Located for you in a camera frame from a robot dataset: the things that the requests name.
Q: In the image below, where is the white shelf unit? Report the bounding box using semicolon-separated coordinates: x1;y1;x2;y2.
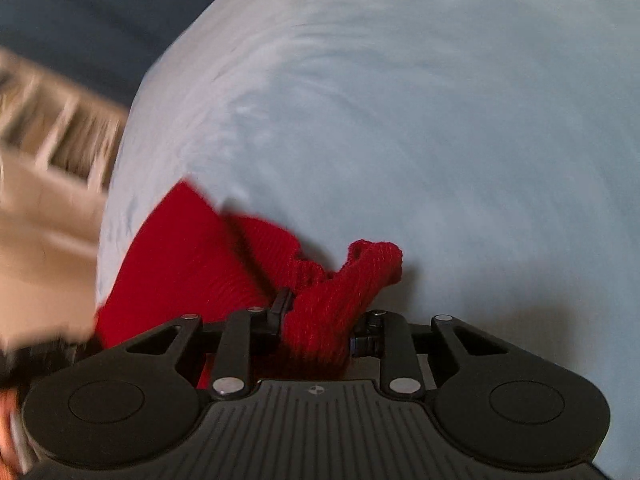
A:
0;47;132;196

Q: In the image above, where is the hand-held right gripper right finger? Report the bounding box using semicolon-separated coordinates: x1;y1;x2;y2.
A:
350;310;501;397

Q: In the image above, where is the dark blue curtain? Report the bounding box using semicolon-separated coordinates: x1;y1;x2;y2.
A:
0;0;261;111

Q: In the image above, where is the dark cloth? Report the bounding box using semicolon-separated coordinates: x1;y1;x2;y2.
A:
0;336;96;386

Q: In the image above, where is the red knitted sweater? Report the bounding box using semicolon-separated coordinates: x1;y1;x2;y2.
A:
95;180;404;391

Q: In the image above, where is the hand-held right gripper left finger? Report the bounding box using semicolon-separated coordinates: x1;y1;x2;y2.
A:
125;287;294;401

